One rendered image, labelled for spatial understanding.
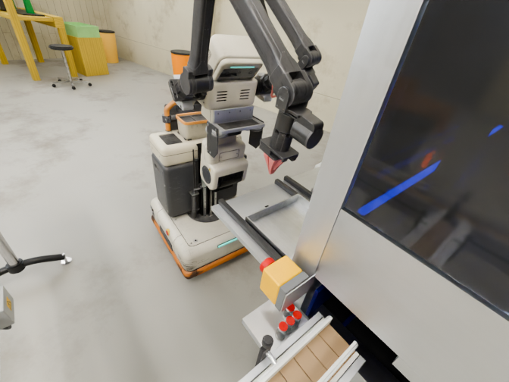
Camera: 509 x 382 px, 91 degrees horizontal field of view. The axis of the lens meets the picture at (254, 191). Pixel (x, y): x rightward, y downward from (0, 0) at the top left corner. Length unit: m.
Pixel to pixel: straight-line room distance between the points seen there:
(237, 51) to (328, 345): 1.04
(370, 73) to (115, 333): 1.63
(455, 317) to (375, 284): 0.11
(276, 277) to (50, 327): 1.49
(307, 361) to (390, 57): 0.54
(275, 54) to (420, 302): 0.56
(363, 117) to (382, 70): 0.06
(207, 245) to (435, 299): 1.33
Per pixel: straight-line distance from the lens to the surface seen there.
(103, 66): 6.85
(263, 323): 0.67
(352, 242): 0.49
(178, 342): 1.62
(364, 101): 0.41
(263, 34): 0.69
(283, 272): 0.57
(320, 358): 0.62
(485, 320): 0.46
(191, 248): 1.60
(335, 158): 0.45
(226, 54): 1.13
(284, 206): 0.97
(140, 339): 1.67
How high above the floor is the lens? 1.47
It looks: 35 degrees down
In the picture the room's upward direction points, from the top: 8 degrees clockwise
